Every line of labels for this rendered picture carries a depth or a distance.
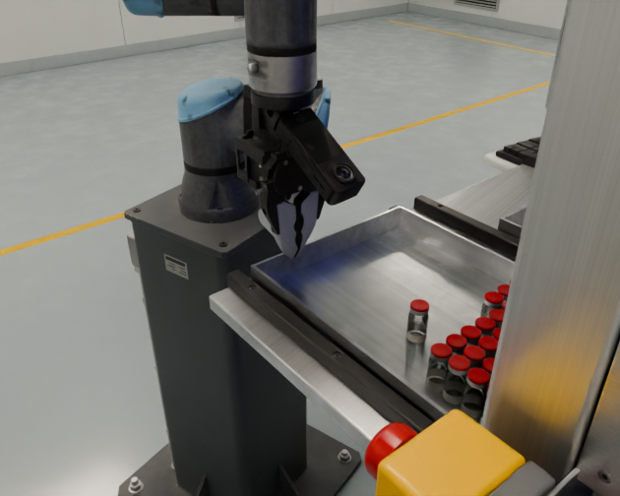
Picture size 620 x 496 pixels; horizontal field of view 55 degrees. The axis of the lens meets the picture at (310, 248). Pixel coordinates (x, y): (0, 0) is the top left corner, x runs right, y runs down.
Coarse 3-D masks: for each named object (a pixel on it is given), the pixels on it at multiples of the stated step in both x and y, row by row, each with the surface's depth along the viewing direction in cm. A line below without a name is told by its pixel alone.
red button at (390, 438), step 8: (392, 424) 39; (400, 424) 39; (384, 432) 38; (392, 432) 38; (400, 432) 38; (408, 432) 38; (376, 440) 38; (384, 440) 38; (392, 440) 38; (400, 440) 38; (408, 440) 38; (368, 448) 38; (376, 448) 38; (384, 448) 38; (392, 448) 37; (368, 456) 38; (376, 456) 38; (384, 456) 37; (368, 464) 38; (376, 464) 38; (368, 472) 39; (376, 472) 38
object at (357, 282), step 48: (336, 240) 81; (384, 240) 85; (432, 240) 84; (288, 288) 75; (336, 288) 75; (384, 288) 75; (432, 288) 75; (480, 288) 75; (336, 336) 63; (384, 336) 67; (432, 336) 67
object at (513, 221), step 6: (522, 210) 86; (510, 216) 85; (516, 216) 86; (522, 216) 87; (504, 222) 83; (510, 222) 83; (516, 222) 86; (522, 222) 88; (498, 228) 85; (504, 228) 84; (510, 228) 83; (516, 228) 82; (510, 234) 83; (516, 234) 82
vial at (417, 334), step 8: (416, 312) 64; (424, 312) 64; (408, 320) 65; (416, 320) 64; (424, 320) 64; (408, 328) 65; (416, 328) 65; (424, 328) 65; (408, 336) 66; (416, 336) 65; (424, 336) 66
